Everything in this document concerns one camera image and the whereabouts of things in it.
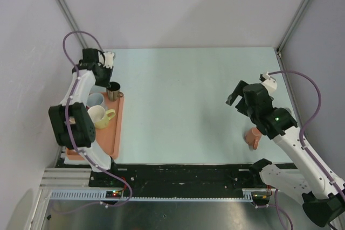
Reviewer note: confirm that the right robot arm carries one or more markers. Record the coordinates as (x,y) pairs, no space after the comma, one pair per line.
(320,191)

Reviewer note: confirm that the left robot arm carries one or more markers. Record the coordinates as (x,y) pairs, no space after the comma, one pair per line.
(71,123)

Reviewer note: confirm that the yellow mug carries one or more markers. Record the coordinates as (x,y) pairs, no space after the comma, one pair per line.
(100,116)

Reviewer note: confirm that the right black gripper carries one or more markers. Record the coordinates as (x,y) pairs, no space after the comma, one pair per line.
(238,90)

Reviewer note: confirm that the right aluminium frame post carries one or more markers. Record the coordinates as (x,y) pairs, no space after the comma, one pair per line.
(301,10)

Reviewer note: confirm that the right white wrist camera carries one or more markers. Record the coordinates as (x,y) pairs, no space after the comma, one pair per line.
(269,83)

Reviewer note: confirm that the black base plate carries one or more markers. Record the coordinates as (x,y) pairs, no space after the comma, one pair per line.
(162,190)

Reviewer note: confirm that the small salmon mug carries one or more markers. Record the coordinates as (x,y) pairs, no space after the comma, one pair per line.
(252,137)

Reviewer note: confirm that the salmon plastic tray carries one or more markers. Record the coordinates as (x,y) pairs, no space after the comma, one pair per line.
(109,138)

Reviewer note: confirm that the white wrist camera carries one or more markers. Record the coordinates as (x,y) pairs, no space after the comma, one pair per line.
(108,59)
(269,83)

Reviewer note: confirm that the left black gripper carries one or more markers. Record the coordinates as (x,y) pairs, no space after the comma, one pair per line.
(104,84)

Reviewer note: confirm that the aluminium frame post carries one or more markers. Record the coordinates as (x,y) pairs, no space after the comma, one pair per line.
(67,12)
(301,10)

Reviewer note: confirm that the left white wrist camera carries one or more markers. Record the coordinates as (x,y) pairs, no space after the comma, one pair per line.
(108,59)

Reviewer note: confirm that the dark brown mug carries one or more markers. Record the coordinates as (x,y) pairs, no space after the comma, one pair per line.
(113,91)

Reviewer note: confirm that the left aluminium frame post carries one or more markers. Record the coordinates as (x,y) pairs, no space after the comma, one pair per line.
(67,12)

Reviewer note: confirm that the white cable duct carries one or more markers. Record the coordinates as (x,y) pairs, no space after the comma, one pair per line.
(103,195)

